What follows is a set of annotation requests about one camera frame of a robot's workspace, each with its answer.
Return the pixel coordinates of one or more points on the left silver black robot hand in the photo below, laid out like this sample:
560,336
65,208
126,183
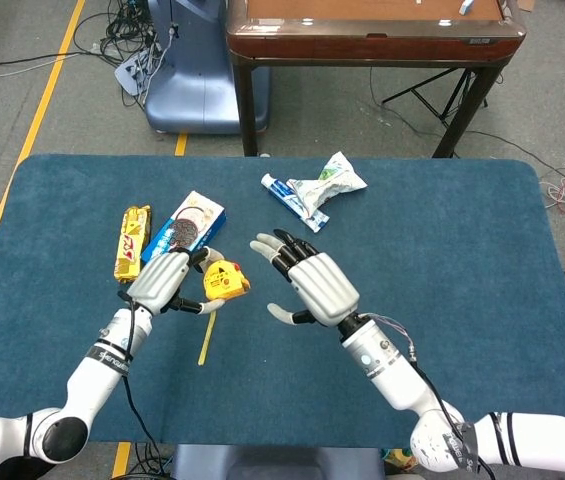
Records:
159,280

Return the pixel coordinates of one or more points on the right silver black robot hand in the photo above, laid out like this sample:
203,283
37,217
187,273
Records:
322,287

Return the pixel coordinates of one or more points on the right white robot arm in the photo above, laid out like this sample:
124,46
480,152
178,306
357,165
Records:
397,380

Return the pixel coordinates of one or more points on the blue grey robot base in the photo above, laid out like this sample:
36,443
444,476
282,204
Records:
197,75

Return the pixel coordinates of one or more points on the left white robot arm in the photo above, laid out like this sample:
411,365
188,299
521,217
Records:
92,380

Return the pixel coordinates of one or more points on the gold foil snack pack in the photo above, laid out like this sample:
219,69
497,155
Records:
132,240

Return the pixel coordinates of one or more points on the blue Oreo cookie box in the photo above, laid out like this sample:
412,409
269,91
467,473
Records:
187,225

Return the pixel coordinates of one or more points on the white crinkled snack bag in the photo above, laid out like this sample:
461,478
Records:
327,185

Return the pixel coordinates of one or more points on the white blue toothpaste tube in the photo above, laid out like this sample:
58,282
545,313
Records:
282,192

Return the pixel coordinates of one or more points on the blue table cloth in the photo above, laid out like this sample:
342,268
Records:
437,260

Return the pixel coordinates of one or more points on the blue grey robot torso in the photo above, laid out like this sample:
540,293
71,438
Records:
272,465

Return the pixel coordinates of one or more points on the white floor panel with plugs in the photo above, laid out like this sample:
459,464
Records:
132,72

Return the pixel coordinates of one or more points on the black tripod stand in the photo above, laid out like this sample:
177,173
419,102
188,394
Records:
437,100

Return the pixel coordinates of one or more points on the brown mahjong table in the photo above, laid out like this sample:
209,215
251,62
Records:
372,47

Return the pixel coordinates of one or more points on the single white blue mahjong tile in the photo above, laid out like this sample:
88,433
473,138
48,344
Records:
467,6

